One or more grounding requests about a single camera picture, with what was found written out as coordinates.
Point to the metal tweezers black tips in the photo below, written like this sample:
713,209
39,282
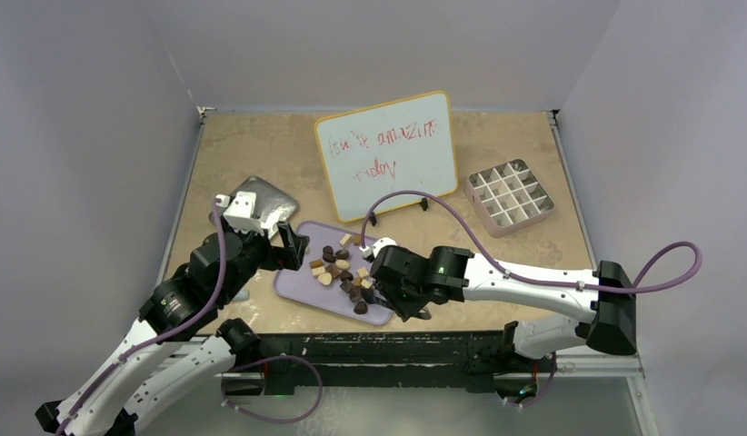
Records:
379,298

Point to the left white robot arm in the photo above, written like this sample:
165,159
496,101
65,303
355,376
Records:
129,388

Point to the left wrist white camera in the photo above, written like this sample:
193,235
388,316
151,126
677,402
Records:
239,212

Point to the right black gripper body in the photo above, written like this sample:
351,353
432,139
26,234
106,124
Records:
405,301

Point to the yellow framed whiteboard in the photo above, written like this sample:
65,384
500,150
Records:
383,156

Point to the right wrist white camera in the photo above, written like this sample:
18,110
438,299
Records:
370,251

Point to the dark round chocolate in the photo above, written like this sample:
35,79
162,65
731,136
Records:
342,254

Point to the wrist white camera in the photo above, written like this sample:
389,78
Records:
370,251
239,212

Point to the dark heart chocolate front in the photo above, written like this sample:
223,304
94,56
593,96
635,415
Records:
361,308

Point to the silver metal box lid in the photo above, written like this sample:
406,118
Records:
272,205

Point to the lilac plastic tray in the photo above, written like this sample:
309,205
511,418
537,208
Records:
301,286

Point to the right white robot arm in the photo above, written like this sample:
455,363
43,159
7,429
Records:
604,321

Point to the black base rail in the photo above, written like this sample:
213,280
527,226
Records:
477,362

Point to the white heart chocolate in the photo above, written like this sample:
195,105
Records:
325,279

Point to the light blue marker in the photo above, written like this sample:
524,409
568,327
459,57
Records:
243,295

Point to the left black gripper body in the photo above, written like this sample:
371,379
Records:
259,253

